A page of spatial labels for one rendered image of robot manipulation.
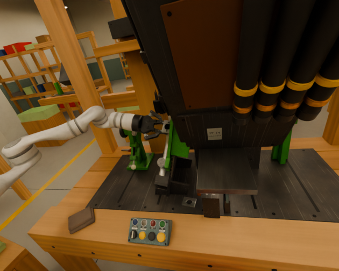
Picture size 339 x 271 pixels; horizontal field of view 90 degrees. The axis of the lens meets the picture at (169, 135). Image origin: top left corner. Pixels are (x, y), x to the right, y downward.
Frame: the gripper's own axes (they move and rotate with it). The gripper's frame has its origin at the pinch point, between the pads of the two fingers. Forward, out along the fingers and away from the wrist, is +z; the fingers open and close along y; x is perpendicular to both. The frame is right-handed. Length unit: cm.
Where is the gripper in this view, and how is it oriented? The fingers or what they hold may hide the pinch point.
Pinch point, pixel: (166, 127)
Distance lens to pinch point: 72.9
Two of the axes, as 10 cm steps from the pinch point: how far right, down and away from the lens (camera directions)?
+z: 9.8, 1.6, -1.2
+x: 0.8, 2.4, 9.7
